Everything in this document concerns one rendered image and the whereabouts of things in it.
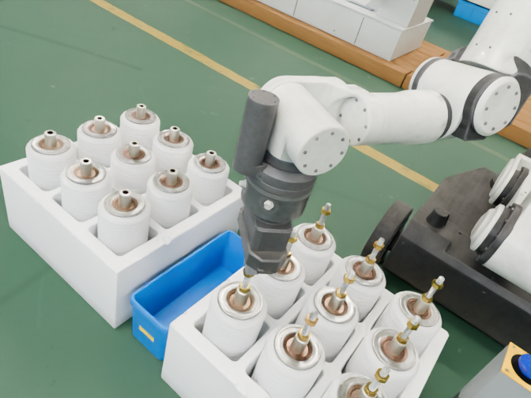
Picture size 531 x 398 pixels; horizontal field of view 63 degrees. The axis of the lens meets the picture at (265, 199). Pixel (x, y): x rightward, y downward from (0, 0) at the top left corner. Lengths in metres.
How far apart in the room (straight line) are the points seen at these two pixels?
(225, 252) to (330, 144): 0.65
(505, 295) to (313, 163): 0.77
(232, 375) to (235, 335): 0.06
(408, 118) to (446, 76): 0.10
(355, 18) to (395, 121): 2.21
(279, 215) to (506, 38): 0.37
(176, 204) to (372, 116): 0.50
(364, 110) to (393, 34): 2.15
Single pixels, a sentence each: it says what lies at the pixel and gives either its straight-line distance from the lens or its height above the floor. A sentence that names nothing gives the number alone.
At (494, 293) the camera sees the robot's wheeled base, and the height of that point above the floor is 0.17.
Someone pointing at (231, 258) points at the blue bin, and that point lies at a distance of 1.07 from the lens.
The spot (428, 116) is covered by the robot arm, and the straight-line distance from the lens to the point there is 0.59.
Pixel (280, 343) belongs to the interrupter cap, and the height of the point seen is 0.25.
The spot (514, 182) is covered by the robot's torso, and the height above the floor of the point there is 0.32.
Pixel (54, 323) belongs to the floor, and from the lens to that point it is 1.00.
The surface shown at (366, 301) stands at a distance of 0.86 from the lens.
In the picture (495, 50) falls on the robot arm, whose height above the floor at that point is 0.69.
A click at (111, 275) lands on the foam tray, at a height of 0.16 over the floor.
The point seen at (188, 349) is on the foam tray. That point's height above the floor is 0.16.
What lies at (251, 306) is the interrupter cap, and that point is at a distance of 0.72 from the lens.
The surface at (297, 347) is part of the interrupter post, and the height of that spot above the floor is 0.27.
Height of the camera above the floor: 0.82
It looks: 37 degrees down
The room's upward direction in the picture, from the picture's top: 17 degrees clockwise
